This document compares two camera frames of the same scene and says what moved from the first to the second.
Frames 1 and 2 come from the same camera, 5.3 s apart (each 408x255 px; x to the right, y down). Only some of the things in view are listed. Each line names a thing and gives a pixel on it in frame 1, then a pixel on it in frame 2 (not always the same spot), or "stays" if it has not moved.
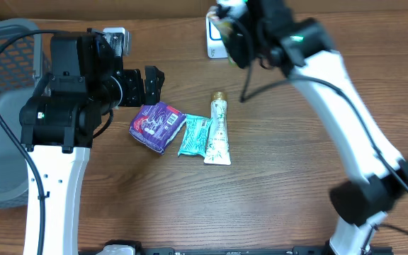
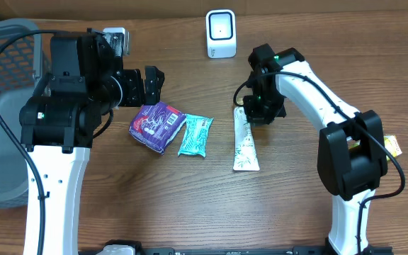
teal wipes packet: (195, 134) stays
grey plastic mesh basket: (2, 174) stays
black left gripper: (133, 88) stays
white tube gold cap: (218, 151) -> (244, 154)
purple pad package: (156, 126) stays
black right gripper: (241, 51) -> (256, 117)
